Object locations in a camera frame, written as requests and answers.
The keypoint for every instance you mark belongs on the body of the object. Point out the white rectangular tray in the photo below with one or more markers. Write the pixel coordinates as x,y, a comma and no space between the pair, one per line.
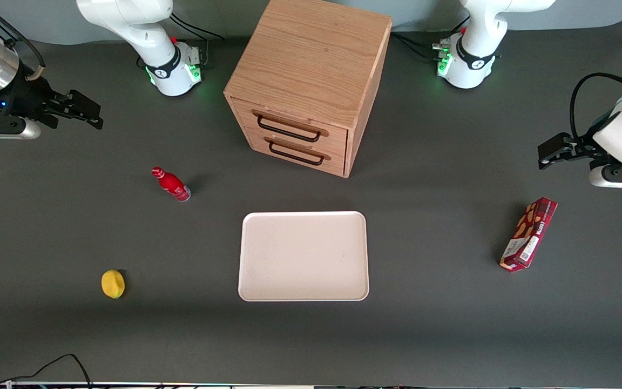
303,256

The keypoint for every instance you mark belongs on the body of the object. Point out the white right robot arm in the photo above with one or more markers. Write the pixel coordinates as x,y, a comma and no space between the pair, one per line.
127,19

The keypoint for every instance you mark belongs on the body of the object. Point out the wooden drawer cabinet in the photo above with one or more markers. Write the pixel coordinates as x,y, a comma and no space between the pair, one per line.
311,54

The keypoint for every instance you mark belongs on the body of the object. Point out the yellow lemon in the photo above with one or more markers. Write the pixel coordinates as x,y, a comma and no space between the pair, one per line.
113,284

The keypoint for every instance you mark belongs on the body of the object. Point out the red coke bottle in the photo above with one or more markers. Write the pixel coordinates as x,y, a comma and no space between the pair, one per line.
173,185

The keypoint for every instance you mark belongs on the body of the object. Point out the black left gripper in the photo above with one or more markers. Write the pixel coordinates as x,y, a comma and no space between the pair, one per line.
579,147

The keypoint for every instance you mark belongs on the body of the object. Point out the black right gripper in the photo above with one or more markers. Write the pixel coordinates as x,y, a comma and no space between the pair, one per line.
29,99

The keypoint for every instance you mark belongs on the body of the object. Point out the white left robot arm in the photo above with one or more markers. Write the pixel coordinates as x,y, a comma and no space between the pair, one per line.
478,32

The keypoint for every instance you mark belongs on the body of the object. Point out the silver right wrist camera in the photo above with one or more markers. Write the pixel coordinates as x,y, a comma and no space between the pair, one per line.
14,131

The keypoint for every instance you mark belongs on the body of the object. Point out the wooden drawer front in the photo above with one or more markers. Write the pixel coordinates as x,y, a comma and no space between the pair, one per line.
338,141
335,165

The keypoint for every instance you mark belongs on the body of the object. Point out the red snack box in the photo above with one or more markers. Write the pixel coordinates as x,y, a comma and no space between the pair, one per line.
529,233

